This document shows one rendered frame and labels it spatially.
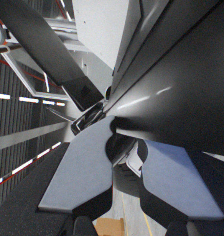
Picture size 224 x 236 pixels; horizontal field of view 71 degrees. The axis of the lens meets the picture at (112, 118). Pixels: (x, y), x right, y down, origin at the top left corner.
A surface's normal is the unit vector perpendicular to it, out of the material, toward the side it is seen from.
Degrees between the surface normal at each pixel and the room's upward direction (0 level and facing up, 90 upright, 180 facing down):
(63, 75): 135
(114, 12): 50
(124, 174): 88
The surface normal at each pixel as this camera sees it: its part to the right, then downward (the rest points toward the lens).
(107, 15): -0.72, 0.62
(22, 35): 0.84, -0.45
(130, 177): -0.12, 0.68
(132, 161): -0.58, -0.06
